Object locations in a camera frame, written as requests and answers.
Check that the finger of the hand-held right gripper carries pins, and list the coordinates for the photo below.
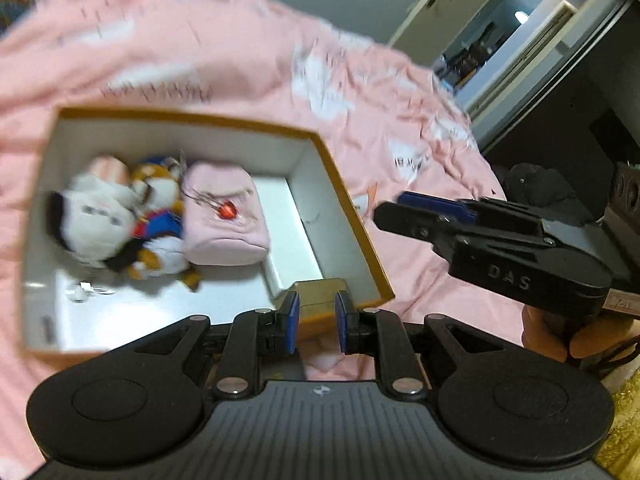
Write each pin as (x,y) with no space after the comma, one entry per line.
(435,204)
(410,220)

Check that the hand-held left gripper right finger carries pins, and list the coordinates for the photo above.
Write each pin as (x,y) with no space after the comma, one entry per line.
(342,322)

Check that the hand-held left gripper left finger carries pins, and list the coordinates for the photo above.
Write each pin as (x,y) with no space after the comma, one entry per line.
(292,320)

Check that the pink fabric pouch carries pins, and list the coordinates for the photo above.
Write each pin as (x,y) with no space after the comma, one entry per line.
(225,240)

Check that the orange cardboard box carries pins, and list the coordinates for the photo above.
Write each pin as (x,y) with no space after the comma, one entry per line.
(300,170)

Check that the person's right hand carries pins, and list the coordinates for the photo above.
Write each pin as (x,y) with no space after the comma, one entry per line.
(545,330)

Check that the black jacket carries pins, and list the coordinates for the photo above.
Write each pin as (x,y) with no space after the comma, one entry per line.
(540,185)

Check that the tiger plush toy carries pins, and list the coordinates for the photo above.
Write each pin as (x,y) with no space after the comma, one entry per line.
(160,255)

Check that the yellow cloth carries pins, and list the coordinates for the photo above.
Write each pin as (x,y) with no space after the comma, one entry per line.
(622,425)

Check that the white door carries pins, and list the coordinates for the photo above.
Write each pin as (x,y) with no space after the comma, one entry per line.
(430,20)

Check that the white plush toy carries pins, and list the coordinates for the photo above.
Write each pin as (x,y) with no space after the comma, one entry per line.
(95,215)

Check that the pink printed blanket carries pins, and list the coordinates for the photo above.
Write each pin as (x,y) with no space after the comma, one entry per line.
(250,50)

